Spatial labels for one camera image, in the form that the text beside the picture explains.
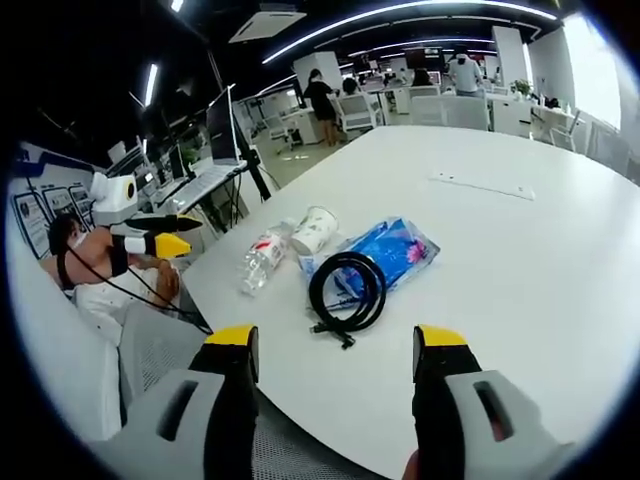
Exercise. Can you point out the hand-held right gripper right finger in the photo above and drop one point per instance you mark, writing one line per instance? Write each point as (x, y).
(470, 415)

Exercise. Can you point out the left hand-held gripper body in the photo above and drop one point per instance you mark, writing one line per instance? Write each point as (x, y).
(112, 197)

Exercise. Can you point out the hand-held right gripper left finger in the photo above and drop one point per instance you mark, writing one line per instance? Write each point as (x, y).
(200, 415)

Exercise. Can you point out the clear plastic bottle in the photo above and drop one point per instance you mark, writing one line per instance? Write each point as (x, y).
(262, 260)

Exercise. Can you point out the white paper cup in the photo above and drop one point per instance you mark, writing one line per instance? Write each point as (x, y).
(315, 227)

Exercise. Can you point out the blue plastic bag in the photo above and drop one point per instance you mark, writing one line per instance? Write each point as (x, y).
(400, 250)

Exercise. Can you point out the person's right hand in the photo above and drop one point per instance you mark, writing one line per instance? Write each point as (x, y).
(414, 467)

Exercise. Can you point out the person's head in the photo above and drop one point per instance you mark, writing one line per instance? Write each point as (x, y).
(62, 230)

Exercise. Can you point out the person's white shirt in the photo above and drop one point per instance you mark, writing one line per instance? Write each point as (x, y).
(95, 310)

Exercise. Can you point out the silver laptop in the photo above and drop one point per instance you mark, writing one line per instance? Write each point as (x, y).
(220, 130)

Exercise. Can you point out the black tripod stand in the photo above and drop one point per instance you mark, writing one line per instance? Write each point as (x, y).
(255, 165)

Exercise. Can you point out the white table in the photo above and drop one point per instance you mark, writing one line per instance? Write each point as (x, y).
(500, 300)

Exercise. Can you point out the ceiling air conditioner vent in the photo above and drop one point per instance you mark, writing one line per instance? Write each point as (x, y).
(267, 25)

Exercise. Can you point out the red screen monitor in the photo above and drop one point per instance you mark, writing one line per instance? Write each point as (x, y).
(425, 59)

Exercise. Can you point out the green potted plant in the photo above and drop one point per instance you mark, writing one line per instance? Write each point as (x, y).
(522, 87)

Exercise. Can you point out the wall posters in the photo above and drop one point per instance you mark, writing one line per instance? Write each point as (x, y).
(55, 200)

